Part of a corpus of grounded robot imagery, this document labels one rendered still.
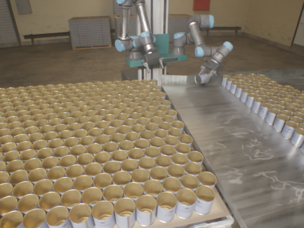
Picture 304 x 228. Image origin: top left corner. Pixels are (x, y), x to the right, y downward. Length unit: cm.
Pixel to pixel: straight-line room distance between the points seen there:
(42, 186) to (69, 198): 12
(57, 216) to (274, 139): 109
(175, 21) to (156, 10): 594
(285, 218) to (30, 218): 87
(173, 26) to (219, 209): 773
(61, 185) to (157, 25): 190
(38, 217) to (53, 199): 7
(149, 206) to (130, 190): 9
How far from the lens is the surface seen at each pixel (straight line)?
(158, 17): 231
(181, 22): 830
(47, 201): 80
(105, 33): 785
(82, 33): 791
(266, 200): 92
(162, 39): 228
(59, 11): 965
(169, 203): 77
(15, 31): 1019
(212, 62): 151
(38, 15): 987
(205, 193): 79
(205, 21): 188
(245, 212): 85
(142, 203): 74
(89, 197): 78
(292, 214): 92
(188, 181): 81
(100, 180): 81
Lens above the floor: 175
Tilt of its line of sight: 32 degrees down
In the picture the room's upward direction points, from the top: straight up
